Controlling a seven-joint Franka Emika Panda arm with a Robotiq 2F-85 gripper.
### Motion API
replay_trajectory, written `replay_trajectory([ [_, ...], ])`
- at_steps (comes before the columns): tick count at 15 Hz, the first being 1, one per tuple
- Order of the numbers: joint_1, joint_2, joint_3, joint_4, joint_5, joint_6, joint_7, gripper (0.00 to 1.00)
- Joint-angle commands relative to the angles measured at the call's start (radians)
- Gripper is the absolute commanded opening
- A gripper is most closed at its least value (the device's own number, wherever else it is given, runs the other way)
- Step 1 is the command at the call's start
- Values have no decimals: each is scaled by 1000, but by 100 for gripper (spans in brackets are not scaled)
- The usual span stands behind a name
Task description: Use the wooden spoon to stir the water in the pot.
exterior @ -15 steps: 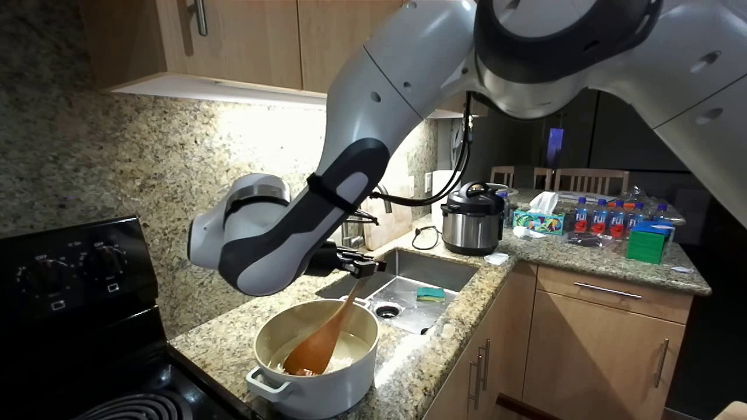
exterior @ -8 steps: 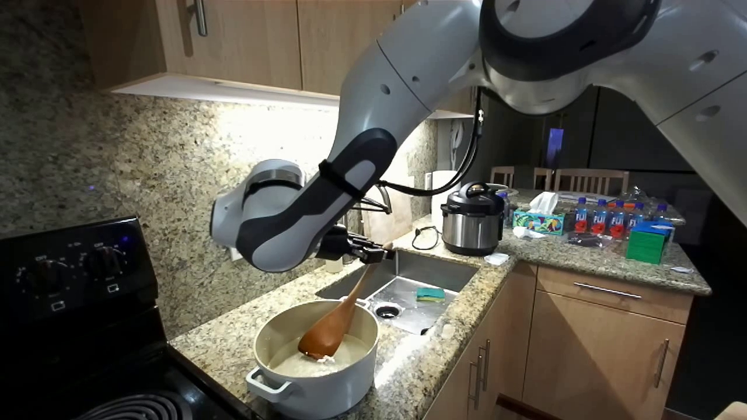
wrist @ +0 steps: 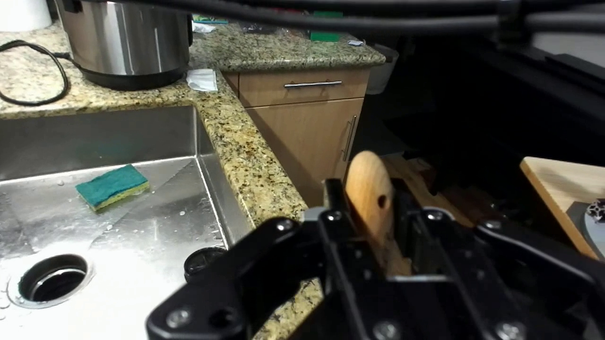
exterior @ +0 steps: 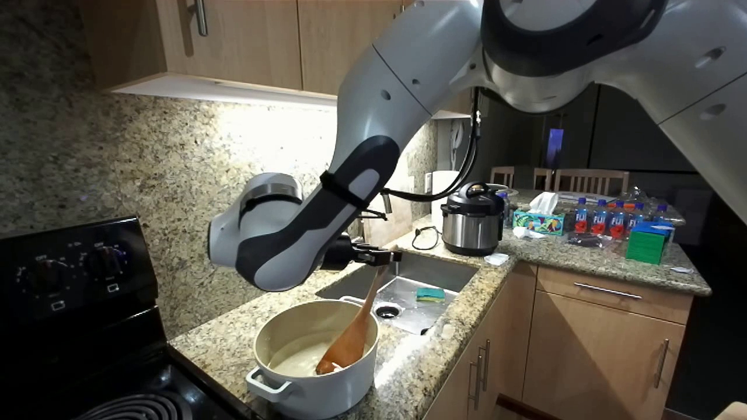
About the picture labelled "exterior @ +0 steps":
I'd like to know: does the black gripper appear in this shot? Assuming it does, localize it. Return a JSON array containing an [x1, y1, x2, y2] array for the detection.
[[320, 237, 403, 271]]

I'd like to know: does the wooden spoon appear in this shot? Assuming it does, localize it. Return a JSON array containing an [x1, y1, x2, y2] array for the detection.
[[312, 259, 396, 379]]

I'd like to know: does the white cooking pot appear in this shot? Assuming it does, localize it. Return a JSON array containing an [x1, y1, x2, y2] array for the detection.
[[245, 297, 383, 420]]

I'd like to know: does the red label water bottle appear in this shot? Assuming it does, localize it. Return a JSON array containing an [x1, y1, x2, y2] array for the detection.
[[571, 195, 593, 237], [587, 197, 612, 238], [607, 198, 629, 240]]

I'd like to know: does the stainless steel sink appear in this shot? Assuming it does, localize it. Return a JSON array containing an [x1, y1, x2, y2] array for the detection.
[[315, 252, 480, 339]]

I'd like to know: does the teal sponge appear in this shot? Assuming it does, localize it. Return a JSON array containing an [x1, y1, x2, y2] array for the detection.
[[412, 285, 448, 306]]

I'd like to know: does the white paper towel roll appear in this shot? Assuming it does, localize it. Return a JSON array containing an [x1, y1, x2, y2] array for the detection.
[[427, 169, 465, 230]]

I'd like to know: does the steel electric pressure cooker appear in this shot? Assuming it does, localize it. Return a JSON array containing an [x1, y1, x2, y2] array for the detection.
[[438, 180, 509, 259]]

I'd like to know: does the wooden dining chair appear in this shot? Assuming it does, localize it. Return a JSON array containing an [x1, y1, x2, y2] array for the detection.
[[529, 166, 633, 198], [488, 164, 517, 189]]

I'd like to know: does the wooden sink base cabinet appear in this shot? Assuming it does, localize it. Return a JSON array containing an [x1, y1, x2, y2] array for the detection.
[[419, 262, 542, 420]]

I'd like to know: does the tissue box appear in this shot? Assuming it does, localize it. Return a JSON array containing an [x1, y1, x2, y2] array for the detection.
[[510, 189, 566, 238]]

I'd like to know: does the wooden peninsula cabinet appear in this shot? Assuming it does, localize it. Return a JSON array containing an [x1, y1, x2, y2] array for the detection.
[[520, 265, 695, 420]]

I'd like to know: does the green box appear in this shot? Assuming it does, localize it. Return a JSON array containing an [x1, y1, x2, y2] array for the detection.
[[623, 222, 672, 267]]

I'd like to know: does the black electric stove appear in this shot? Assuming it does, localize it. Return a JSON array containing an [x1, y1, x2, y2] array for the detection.
[[0, 215, 241, 420]]

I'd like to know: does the black cooker power cord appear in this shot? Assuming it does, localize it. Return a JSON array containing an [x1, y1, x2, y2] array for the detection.
[[407, 224, 444, 255]]

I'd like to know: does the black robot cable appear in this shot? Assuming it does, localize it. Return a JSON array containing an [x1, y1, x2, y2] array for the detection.
[[379, 107, 484, 205]]

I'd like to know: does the metal sink cabinet handle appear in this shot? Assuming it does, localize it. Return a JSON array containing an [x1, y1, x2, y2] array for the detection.
[[475, 339, 494, 394], [465, 357, 480, 414]]

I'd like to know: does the metal peninsula drawer handle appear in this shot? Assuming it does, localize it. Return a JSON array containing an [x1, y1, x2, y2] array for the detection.
[[573, 281, 643, 303]]

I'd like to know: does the wooden wall cabinet door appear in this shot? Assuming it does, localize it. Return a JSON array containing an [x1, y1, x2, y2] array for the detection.
[[153, 0, 304, 94], [295, 0, 414, 101]]

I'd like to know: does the metal peninsula door handle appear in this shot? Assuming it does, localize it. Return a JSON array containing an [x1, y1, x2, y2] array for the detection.
[[651, 337, 672, 390]]

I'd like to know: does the metal wall cabinet handle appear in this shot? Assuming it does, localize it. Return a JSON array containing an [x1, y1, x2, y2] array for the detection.
[[183, 0, 213, 41]]

